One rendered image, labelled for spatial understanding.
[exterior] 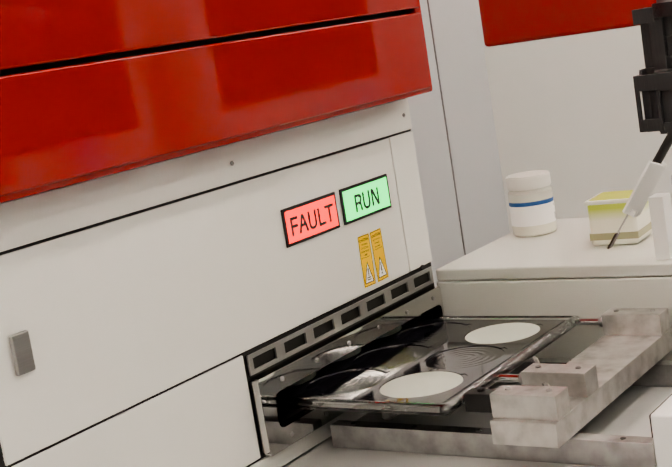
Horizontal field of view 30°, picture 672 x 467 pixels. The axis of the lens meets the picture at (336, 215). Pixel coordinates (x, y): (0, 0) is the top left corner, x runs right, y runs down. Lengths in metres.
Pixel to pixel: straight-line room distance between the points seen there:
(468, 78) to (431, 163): 0.48
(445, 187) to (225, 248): 3.43
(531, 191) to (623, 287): 0.32
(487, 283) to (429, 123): 3.01
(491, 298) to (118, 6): 0.76
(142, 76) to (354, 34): 0.40
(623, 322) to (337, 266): 0.38
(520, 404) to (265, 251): 0.36
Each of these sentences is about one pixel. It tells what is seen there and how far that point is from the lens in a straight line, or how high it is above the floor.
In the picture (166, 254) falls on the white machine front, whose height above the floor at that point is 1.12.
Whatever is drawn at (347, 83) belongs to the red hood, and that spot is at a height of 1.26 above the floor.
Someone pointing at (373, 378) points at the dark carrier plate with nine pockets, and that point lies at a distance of 1.57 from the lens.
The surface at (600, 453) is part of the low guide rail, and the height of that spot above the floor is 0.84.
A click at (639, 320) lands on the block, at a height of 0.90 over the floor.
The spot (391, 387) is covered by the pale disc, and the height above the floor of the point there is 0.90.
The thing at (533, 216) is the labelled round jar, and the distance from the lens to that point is 1.98.
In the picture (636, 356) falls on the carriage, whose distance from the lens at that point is 1.59.
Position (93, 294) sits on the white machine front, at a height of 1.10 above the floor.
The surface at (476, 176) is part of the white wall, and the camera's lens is 5.08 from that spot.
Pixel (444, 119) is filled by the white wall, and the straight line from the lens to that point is 4.89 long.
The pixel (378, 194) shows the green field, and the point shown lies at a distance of 1.72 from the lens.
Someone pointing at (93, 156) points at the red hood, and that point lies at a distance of 1.25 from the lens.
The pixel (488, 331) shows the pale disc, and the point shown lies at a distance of 1.71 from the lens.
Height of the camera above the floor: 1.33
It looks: 8 degrees down
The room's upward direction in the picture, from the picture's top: 9 degrees counter-clockwise
